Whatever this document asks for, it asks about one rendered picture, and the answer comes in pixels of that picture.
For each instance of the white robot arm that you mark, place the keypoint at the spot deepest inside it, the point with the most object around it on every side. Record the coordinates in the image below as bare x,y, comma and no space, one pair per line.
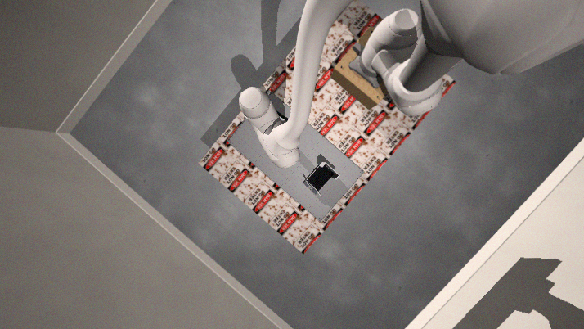
494,36

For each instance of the black well plate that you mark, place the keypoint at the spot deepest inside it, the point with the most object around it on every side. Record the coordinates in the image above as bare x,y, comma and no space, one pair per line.
320,177

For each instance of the grey rack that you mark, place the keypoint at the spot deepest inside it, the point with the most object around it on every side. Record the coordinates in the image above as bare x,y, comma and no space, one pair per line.
310,186

